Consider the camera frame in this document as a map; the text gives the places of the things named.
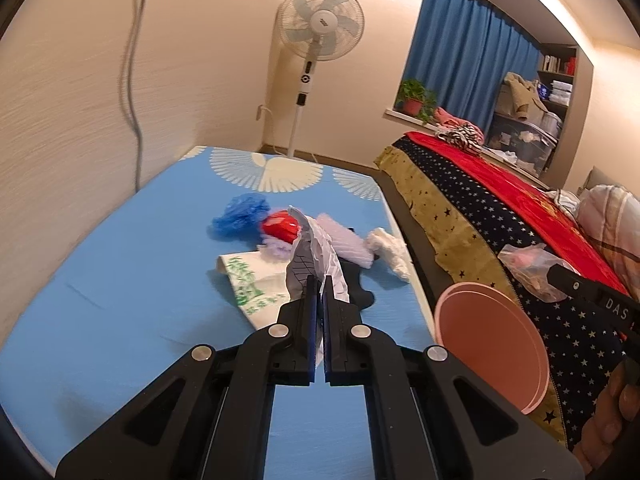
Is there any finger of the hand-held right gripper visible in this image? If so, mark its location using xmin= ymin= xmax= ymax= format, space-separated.
xmin=547 ymin=264 xmax=640 ymax=343

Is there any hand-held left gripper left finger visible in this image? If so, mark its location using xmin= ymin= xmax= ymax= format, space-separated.
xmin=55 ymin=276 xmax=321 ymax=480

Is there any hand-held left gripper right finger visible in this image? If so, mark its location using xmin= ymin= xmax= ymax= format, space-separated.
xmin=322 ymin=275 xmax=586 ymax=480

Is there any black red-printed packet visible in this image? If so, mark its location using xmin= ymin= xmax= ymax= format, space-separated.
xmin=339 ymin=259 xmax=377 ymax=311

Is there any white grid-printed paper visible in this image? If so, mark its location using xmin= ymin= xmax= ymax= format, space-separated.
xmin=284 ymin=205 xmax=351 ymax=306

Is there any clear plastic bag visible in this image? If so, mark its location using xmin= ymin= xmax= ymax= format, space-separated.
xmin=497 ymin=242 xmax=581 ymax=303

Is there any pink bin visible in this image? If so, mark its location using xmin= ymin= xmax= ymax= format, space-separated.
xmin=434 ymin=282 xmax=551 ymax=416

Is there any blue plastic bag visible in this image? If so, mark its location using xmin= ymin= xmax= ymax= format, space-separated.
xmin=210 ymin=192 xmax=272 ymax=242

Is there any person's right hand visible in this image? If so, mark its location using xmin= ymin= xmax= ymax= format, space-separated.
xmin=570 ymin=360 xmax=640 ymax=477

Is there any white green-printed plastic bag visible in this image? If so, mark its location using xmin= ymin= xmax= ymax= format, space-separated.
xmin=216 ymin=251 xmax=301 ymax=331

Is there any pale purple plastic wrap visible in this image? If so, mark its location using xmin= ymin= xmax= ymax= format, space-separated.
xmin=256 ymin=237 xmax=297 ymax=264

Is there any white checked pillow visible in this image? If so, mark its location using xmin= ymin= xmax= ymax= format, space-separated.
xmin=575 ymin=182 xmax=640 ymax=288

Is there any white ribbed wrapper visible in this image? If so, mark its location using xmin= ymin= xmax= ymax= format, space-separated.
xmin=312 ymin=214 xmax=376 ymax=267

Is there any red snack packet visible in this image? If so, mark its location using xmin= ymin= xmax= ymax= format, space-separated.
xmin=260 ymin=211 xmax=302 ymax=244

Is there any white crumpled cloth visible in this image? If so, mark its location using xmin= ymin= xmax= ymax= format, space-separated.
xmin=545 ymin=187 xmax=581 ymax=217

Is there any dark star-printed blanket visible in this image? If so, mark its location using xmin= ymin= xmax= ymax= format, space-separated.
xmin=375 ymin=137 xmax=640 ymax=453

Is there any red blanket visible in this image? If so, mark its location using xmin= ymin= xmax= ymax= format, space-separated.
xmin=402 ymin=131 xmax=631 ymax=296

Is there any clear plastic storage box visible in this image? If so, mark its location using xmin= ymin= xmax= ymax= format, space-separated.
xmin=487 ymin=110 xmax=559 ymax=176

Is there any tan jacket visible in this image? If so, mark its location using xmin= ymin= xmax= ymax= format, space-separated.
xmin=500 ymin=71 xmax=549 ymax=121

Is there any grey bookshelf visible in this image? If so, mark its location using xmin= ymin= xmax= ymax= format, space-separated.
xmin=537 ymin=42 xmax=581 ymax=111

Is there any pink cloth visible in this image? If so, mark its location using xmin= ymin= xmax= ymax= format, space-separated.
xmin=432 ymin=106 xmax=486 ymax=142

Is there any potted green plant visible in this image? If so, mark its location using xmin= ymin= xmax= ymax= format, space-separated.
xmin=397 ymin=79 xmax=438 ymax=123

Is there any blue curtain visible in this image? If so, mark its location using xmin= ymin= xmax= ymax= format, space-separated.
xmin=402 ymin=0 xmax=543 ymax=136

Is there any white standing fan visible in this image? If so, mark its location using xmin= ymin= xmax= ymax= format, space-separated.
xmin=272 ymin=0 xmax=366 ymax=161

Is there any grey wall cable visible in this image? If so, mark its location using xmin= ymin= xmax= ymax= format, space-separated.
xmin=119 ymin=0 xmax=157 ymax=193

